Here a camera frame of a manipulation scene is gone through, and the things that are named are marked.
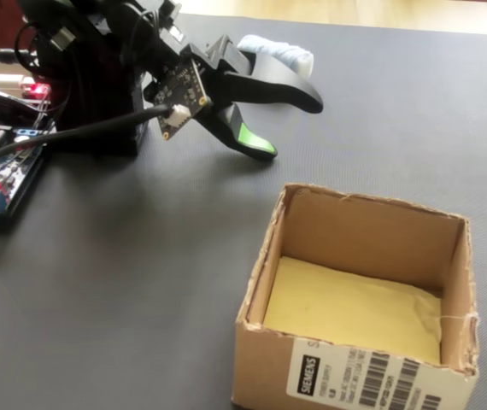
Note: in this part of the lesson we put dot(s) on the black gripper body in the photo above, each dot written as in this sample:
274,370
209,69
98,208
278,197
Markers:
226,60

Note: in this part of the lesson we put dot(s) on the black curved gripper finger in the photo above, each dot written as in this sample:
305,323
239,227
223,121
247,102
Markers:
277,85

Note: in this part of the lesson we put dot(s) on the green-padded black gripper finger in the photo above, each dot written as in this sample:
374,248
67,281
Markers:
243,136

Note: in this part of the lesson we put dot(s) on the blue yarn-wrapped foam block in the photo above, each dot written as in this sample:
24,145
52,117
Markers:
290,53

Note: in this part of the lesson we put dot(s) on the brown cardboard box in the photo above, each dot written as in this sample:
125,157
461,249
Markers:
269,367

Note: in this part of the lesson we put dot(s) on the small board with red LED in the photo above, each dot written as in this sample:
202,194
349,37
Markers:
36,89

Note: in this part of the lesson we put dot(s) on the yellow foam pad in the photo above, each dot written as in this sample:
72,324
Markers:
346,307

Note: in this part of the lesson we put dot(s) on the white barcode shipping label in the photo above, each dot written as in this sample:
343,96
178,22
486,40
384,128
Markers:
354,376

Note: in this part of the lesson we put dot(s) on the black camera circuit board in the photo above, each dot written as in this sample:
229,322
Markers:
183,89

